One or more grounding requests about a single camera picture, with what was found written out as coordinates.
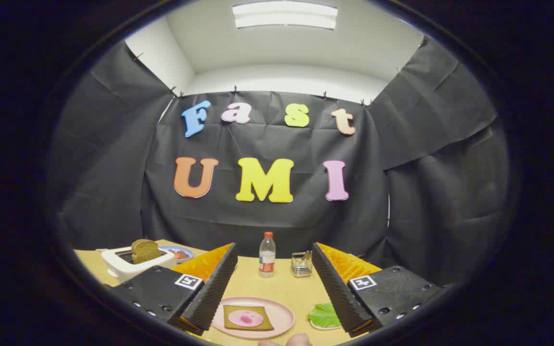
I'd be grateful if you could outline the pink round plate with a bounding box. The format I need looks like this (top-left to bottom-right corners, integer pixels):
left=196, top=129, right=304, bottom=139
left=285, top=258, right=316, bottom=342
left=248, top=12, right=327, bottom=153
left=211, top=297, right=295, bottom=340

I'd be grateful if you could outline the clear plastic water bottle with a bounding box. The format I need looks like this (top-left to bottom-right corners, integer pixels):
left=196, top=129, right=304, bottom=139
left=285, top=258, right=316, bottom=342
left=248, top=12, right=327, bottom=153
left=258, top=232, right=277, bottom=278

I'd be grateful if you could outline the white toaster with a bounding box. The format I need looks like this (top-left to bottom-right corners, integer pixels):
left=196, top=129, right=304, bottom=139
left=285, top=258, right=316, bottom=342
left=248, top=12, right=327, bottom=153
left=101, top=246, right=177, bottom=283

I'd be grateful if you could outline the green lettuce leaf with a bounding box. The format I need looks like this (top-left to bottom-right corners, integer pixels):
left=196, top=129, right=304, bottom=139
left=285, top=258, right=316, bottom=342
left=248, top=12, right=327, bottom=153
left=307, top=303, right=341, bottom=329

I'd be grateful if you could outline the small blue plate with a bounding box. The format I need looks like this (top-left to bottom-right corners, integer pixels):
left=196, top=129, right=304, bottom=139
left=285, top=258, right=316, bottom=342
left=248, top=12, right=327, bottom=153
left=158, top=245, right=194, bottom=263

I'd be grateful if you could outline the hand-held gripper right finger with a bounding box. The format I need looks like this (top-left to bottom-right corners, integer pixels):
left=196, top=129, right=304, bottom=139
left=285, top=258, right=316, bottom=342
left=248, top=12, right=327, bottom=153
left=311, top=242, right=446, bottom=338

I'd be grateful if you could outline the brown bread slice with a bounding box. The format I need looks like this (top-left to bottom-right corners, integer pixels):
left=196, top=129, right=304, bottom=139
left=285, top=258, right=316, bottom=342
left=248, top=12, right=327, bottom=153
left=131, top=239, right=163, bottom=264

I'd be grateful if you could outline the white square plate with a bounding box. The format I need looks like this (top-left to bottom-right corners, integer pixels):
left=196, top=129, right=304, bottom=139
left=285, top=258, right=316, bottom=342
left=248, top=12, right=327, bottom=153
left=310, top=317, right=342, bottom=331

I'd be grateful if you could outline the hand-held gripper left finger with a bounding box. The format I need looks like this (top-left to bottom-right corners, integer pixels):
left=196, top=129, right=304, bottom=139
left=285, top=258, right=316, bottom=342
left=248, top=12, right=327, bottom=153
left=109, top=243, right=238, bottom=336

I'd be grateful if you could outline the pink ham slice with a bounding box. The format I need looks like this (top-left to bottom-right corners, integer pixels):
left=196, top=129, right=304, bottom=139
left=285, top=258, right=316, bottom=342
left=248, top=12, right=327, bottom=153
left=228, top=310, right=264, bottom=328

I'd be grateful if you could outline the bread slice under ham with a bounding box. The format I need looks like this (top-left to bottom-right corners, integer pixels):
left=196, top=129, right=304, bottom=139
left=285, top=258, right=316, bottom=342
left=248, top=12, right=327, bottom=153
left=223, top=305, right=275, bottom=331

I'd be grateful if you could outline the metal wire utensil holder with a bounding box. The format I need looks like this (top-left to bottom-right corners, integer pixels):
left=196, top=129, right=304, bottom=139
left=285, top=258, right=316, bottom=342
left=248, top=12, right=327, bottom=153
left=290, top=251, right=313, bottom=278

